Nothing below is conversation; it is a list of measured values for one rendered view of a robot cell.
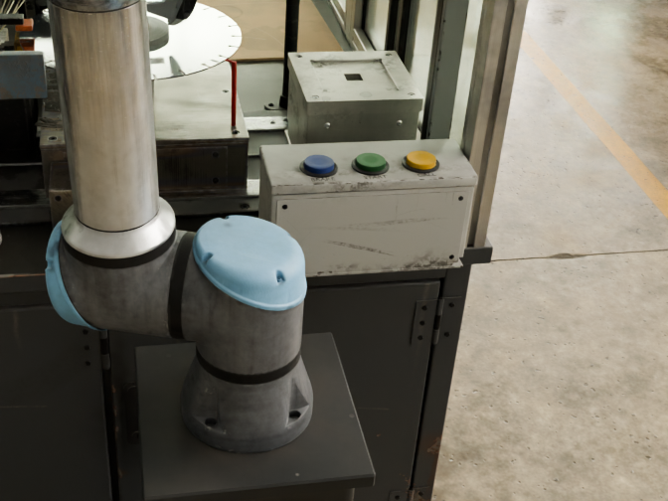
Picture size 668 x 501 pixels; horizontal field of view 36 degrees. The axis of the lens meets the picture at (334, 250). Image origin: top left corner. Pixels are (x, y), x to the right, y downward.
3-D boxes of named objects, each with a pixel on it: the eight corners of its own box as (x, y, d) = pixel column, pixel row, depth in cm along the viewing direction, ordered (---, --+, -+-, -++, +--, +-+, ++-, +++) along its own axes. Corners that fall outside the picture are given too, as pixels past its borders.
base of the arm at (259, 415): (323, 446, 113) (328, 379, 108) (186, 459, 110) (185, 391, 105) (300, 359, 125) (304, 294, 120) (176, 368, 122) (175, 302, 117)
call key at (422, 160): (429, 162, 140) (431, 149, 139) (437, 177, 137) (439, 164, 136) (402, 163, 139) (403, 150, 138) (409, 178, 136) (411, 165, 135)
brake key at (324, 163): (330, 166, 137) (331, 153, 136) (336, 181, 134) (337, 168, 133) (300, 167, 136) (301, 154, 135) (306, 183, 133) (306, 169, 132)
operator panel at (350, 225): (441, 226, 153) (454, 137, 144) (463, 268, 144) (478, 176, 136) (256, 236, 147) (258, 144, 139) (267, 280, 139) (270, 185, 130)
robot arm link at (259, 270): (293, 383, 107) (299, 278, 99) (168, 366, 108) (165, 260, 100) (310, 314, 117) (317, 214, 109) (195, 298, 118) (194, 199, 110)
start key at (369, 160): (380, 164, 139) (382, 151, 138) (387, 179, 135) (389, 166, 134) (352, 165, 138) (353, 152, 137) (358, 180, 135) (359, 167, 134)
